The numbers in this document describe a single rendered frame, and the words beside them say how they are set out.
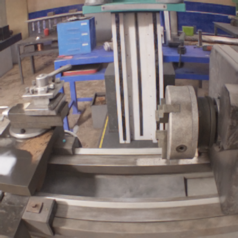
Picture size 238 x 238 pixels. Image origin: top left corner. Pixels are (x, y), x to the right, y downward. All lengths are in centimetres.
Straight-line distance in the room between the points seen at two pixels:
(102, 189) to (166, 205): 36
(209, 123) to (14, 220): 75
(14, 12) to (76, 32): 607
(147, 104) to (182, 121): 132
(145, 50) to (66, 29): 116
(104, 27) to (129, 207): 687
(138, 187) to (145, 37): 112
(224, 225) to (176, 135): 38
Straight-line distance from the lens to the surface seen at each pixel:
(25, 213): 97
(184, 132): 83
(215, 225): 94
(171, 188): 121
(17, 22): 878
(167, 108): 83
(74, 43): 289
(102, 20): 758
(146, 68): 202
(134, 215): 95
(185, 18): 801
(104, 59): 268
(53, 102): 118
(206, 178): 129
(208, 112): 88
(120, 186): 123
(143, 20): 193
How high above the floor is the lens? 155
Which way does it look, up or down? 29 degrees down
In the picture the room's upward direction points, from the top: 4 degrees counter-clockwise
